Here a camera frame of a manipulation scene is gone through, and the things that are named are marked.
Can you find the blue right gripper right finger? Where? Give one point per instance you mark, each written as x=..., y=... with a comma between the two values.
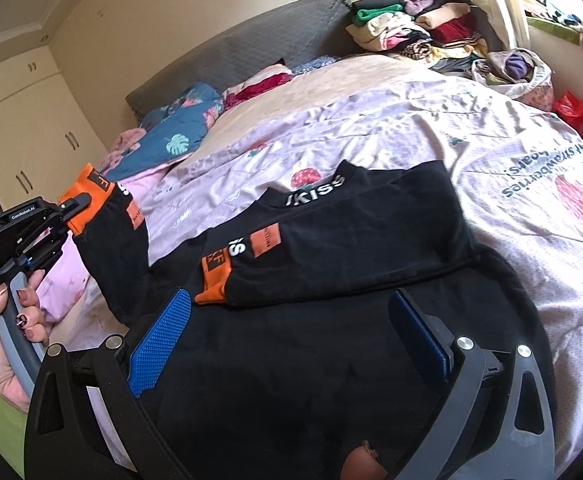
x=426, y=340

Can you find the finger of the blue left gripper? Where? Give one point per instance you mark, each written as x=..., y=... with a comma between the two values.
x=71, y=207

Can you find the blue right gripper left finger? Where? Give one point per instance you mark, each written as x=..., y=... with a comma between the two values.
x=153, y=351

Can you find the black sweater orange cuffs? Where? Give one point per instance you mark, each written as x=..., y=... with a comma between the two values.
x=289, y=360

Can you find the right stack folded clothes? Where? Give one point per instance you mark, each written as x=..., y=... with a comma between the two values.
x=457, y=34

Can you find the stack folded clothes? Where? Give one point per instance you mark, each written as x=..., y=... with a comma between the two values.
x=457, y=34
x=383, y=26

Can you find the left stack folded clothes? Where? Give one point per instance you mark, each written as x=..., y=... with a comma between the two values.
x=383, y=26

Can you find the clothes on window sill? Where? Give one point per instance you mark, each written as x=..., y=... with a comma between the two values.
x=541, y=14

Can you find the cream wardrobe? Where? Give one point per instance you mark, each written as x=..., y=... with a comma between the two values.
x=45, y=138

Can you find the pink blanket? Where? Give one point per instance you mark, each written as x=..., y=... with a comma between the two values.
x=66, y=281

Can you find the teal floral leaf quilt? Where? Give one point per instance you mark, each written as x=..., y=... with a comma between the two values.
x=165, y=134

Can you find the pink strawberry print duvet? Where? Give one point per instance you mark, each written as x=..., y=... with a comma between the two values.
x=518, y=172

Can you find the beige blanket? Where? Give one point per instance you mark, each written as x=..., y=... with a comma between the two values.
x=318, y=88

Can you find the red and cream pillow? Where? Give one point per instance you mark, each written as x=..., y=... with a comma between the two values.
x=265, y=80

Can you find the red plastic bag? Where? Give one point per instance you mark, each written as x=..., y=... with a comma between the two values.
x=570, y=109

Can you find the bag with purple cloth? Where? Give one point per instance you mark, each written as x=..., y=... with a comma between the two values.
x=520, y=74

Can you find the grey quilted headboard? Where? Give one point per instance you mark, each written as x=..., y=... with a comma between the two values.
x=295, y=33

